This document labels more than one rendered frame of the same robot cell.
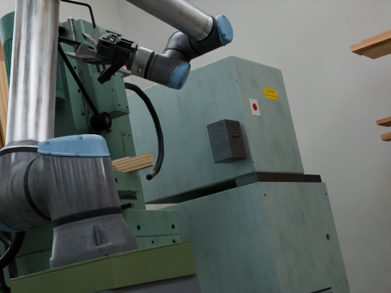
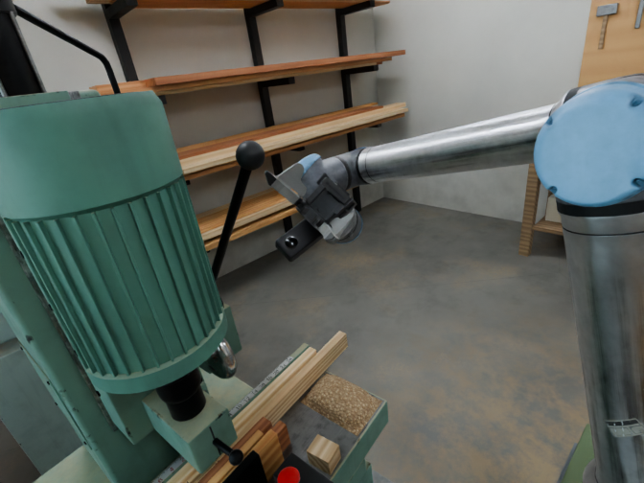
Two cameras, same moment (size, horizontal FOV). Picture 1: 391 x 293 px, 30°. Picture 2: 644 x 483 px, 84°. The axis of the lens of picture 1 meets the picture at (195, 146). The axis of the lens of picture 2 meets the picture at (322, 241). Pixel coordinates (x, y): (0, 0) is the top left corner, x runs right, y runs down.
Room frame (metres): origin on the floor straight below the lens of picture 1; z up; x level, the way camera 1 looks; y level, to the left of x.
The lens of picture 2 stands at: (1.98, 0.79, 1.50)
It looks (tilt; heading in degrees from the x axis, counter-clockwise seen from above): 25 degrees down; 288
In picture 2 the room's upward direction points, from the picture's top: 8 degrees counter-clockwise
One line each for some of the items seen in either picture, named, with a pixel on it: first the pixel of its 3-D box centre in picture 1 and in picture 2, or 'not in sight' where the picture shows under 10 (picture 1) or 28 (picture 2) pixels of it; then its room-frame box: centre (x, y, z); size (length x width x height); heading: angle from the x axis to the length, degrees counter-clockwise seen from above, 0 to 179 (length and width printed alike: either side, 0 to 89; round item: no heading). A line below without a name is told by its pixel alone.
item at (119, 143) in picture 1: (117, 150); (211, 333); (2.43, 0.26, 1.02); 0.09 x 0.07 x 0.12; 66
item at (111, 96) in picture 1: (110, 94); not in sight; (2.46, 0.25, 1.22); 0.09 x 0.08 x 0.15; 156
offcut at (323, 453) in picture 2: not in sight; (323, 453); (2.15, 0.42, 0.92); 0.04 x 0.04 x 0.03; 71
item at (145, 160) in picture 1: (71, 181); (250, 434); (2.29, 0.41, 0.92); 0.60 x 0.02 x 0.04; 66
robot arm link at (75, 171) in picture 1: (75, 176); not in sight; (1.56, 0.27, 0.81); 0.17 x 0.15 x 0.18; 54
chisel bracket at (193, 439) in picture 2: not in sight; (191, 421); (2.34, 0.47, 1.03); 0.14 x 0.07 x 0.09; 156
